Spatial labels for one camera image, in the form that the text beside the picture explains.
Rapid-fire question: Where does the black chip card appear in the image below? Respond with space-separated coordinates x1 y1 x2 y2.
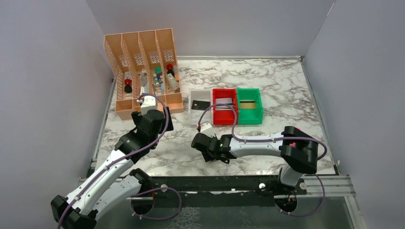
191 100 211 111

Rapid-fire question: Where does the white credit card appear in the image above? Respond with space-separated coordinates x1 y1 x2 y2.
215 98 234 110

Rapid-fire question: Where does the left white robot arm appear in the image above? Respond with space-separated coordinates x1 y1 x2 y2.
51 107 173 229

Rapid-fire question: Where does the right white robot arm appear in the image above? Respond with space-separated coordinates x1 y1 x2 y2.
191 126 319 187

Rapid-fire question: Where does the gold striped card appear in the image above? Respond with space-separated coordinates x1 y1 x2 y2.
240 100 256 109

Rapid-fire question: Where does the red plastic bin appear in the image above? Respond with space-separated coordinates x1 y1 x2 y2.
213 88 238 125

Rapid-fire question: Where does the red black stamp left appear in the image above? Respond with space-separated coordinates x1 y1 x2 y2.
124 79 132 94

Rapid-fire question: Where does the red black stamp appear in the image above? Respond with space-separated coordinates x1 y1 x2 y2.
166 64 175 76
124 79 132 94

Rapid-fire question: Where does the green plastic bin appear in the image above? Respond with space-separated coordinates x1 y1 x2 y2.
236 88 264 125

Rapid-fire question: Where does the green white glue stick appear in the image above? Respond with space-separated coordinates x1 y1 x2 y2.
153 73 160 86

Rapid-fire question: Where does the grey staples box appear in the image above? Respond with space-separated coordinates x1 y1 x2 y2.
166 73 181 93

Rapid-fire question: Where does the white plastic bin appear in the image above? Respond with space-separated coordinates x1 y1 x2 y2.
188 89 213 126

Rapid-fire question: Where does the green eraser block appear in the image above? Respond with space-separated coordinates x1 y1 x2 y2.
154 67 162 74

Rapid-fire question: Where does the red black stamp right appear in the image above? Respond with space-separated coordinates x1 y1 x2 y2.
166 64 175 76

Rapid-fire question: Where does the peach plastic desk organizer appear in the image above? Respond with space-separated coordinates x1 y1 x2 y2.
104 28 184 120

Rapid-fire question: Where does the pink marker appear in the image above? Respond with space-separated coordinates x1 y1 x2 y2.
289 126 301 147

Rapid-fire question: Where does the black mounting rail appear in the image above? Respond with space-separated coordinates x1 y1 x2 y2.
129 175 307 208

